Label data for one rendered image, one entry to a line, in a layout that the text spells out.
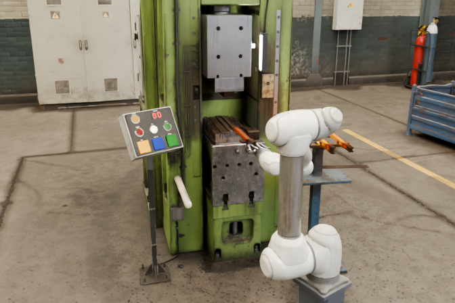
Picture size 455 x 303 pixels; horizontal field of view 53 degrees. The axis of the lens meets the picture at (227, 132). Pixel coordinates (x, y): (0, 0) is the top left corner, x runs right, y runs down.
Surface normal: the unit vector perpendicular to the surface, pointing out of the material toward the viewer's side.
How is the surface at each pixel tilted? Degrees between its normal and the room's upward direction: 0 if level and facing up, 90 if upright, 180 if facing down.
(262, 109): 90
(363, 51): 90
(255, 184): 90
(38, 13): 90
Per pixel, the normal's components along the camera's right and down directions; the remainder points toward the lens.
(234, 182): 0.25, 0.28
